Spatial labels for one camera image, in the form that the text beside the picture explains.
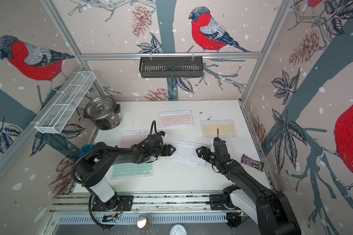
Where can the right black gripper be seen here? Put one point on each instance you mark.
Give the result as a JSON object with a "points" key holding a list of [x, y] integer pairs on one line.
{"points": [[205, 156]]}

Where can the white round lid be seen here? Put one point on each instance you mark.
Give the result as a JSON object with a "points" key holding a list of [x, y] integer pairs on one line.
{"points": [[178, 229]]}

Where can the green keyboard front left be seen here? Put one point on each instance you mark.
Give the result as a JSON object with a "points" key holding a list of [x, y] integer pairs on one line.
{"points": [[128, 171]]}

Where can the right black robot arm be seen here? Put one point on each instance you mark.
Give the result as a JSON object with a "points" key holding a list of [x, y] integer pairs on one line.
{"points": [[270, 210]]}

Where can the steel rice cooker pot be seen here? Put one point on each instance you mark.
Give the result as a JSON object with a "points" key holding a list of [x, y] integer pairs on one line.
{"points": [[104, 112]]}

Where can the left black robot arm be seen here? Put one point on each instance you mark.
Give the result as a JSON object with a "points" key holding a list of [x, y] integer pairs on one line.
{"points": [[91, 168]]}

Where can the aluminium rail track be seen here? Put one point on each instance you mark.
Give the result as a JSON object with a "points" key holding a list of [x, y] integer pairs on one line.
{"points": [[146, 202]]}

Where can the pink keyboard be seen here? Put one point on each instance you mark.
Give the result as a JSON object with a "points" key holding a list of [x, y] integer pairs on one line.
{"points": [[176, 119], [129, 138]]}

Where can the white keyboard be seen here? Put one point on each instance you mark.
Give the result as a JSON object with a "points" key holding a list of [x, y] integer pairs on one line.
{"points": [[186, 153]]}

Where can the white wire mesh shelf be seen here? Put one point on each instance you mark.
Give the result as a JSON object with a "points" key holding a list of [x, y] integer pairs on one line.
{"points": [[67, 100]]}

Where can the yellow keyboard back right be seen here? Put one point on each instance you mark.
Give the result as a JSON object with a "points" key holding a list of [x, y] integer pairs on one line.
{"points": [[220, 128]]}

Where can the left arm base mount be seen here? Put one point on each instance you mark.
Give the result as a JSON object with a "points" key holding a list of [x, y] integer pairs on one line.
{"points": [[117, 203]]}

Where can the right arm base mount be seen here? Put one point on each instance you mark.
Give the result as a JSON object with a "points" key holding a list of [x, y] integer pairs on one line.
{"points": [[220, 202]]}

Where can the blue lidded container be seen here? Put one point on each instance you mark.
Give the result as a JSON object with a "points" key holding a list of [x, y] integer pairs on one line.
{"points": [[85, 149]]}

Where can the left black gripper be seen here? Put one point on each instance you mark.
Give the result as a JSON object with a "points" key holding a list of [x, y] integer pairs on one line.
{"points": [[167, 150]]}

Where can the purple candy bar wrapper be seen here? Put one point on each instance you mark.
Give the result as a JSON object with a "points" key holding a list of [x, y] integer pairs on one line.
{"points": [[253, 163]]}

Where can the black hanging wall basket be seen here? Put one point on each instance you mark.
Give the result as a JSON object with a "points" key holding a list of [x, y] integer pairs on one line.
{"points": [[171, 67]]}

